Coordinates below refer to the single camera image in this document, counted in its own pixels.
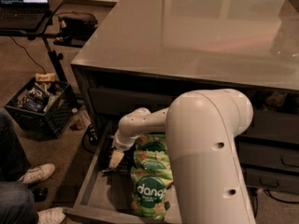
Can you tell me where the dark blue Kettle chip bag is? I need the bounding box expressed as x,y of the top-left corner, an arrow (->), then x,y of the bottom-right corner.
99,135 -> 135,174

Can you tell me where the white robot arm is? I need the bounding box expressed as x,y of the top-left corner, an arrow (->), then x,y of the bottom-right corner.
113,89 -> 256,224

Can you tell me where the green dang chip bag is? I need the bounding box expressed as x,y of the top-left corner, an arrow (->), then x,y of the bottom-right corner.
131,168 -> 174,220
134,150 -> 170,170
135,133 -> 167,153

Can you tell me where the open grey middle drawer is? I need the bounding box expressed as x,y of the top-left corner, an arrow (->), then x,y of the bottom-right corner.
64,120 -> 182,224

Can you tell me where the front green Dang chip bag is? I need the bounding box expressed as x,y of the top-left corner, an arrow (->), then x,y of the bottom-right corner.
131,168 -> 174,220

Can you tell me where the closed grey top drawer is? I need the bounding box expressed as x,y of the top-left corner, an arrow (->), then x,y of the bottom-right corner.
89,87 -> 176,116

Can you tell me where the blue chip bag in crate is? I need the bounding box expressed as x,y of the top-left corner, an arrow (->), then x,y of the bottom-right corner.
24,84 -> 50,113

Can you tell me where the grey counter cabinet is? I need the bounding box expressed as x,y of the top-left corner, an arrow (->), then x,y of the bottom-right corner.
70,0 -> 299,195

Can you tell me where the dark brown bag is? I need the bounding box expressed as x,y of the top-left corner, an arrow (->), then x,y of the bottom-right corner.
54,11 -> 98,48

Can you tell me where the right middle grey drawer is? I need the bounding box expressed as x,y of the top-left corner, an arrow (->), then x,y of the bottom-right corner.
239,143 -> 299,173

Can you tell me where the right lower grey drawer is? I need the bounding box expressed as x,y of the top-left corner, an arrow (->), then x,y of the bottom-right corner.
243,168 -> 299,194

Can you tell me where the right upper grey drawer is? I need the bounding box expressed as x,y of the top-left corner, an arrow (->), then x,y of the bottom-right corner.
241,110 -> 299,144

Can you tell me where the white sneaker upper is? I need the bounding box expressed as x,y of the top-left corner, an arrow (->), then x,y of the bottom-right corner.
18,163 -> 55,185

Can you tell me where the white sneaker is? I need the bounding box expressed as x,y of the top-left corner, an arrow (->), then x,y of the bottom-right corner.
18,163 -> 55,185
37,207 -> 65,224

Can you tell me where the white sneaker lower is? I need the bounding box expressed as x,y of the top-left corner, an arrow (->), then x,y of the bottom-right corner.
37,207 -> 65,224

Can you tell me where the small black round object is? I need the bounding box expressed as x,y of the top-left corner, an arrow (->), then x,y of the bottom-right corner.
33,187 -> 48,202

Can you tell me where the dark green plastic crate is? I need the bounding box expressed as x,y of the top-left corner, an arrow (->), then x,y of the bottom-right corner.
4,77 -> 77,138

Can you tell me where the blue jeans leg upper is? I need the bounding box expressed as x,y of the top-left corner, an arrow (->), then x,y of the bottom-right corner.
0,108 -> 31,181

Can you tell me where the blue jeans leg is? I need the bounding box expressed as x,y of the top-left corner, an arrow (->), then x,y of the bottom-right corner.
0,182 -> 38,224
0,108 -> 31,181

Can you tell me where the tan snack bar on crate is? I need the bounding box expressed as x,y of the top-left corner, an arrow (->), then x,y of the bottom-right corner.
36,73 -> 57,82

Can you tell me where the blue jeans leg lower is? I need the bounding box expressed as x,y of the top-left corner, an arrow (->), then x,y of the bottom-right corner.
0,182 -> 38,224

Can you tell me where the black laptop stand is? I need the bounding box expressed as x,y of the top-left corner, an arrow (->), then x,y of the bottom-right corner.
0,0 -> 67,82

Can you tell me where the black laptop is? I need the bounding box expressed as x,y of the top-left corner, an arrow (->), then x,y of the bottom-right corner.
0,0 -> 50,31

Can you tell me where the black cable by drawer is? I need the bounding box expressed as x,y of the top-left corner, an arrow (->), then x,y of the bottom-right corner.
81,123 -> 99,155

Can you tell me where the thin black laptop cable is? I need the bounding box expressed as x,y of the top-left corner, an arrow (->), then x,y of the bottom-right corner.
9,35 -> 48,75

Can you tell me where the black floor cable right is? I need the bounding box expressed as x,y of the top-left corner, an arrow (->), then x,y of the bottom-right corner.
249,188 -> 299,218

